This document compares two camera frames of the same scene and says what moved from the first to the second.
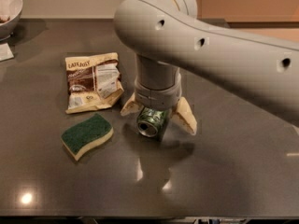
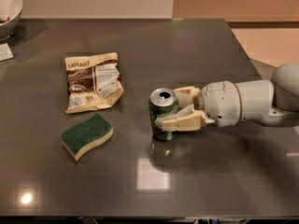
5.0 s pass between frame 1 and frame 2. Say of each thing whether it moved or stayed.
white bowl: stayed
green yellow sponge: stayed
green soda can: moved
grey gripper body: moved
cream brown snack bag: stayed
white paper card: stayed
